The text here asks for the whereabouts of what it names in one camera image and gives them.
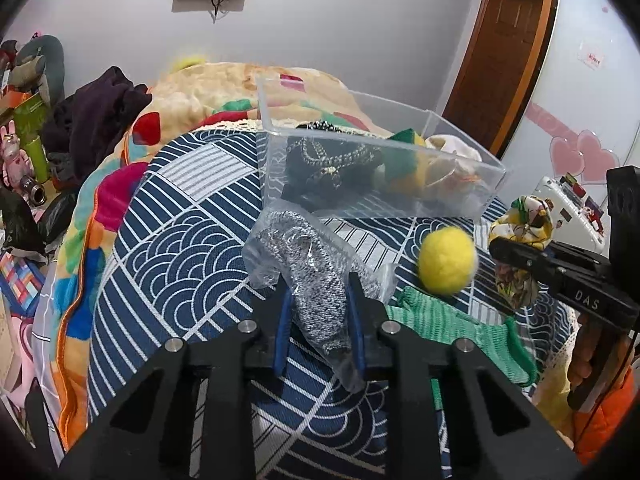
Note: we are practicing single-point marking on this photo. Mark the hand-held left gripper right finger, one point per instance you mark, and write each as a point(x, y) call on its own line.
point(358, 332)

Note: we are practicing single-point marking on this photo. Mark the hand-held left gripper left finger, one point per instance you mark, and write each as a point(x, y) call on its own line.
point(281, 332)

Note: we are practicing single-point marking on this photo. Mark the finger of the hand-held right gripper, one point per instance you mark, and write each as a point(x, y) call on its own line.
point(525, 260)

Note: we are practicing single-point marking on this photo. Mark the floral fabric scrunchie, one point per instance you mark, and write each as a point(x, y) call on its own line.
point(522, 222)

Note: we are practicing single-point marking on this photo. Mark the grey knit cloth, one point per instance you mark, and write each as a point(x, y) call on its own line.
point(320, 280)

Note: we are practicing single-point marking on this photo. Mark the clear plastic box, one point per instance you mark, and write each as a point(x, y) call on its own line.
point(370, 160)

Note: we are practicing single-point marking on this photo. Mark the person's right forearm orange sleeve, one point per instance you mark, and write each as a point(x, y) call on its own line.
point(617, 420)

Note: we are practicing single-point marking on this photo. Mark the cream soft cloth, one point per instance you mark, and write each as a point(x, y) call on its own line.
point(452, 157)

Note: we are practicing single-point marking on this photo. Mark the person's right hand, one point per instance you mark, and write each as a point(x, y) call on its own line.
point(580, 360)

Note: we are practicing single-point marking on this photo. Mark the yellow felt ball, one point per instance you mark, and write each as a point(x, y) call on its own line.
point(447, 260)

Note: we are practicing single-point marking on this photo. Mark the green knit cloth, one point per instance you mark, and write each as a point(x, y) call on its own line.
point(465, 332)

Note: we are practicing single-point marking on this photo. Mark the blue wave-pattern cover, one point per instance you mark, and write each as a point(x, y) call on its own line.
point(200, 240)

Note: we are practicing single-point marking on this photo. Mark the green and yellow plush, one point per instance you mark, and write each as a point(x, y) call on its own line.
point(405, 162)

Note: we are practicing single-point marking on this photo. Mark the white wardrobe with heart stickers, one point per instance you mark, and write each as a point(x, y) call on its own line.
point(585, 75)

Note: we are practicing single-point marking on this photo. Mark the black patterned cloth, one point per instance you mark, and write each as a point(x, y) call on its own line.
point(330, 160)

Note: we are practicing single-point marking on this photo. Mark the brown wooden door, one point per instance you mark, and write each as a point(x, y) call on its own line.
point(500, 55)

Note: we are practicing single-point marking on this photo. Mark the white lace trim cloth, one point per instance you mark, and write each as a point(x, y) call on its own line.
point(235, 122)

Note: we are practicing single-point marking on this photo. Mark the colourful printed blanket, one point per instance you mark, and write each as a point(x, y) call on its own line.
point(200, 95)

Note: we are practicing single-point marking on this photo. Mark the black plastic bag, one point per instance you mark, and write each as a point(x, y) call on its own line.
point(20, 225)

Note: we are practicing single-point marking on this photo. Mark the dark purple garment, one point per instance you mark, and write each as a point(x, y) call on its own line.
point(95, 115)

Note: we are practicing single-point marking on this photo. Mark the pink bunny toy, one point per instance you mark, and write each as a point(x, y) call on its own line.
point(14, 160)

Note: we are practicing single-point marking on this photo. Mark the green cardboard box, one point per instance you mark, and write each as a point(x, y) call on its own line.
point(31, 120)

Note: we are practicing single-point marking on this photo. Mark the grey plush toy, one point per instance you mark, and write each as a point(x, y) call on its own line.
point(37, 67)

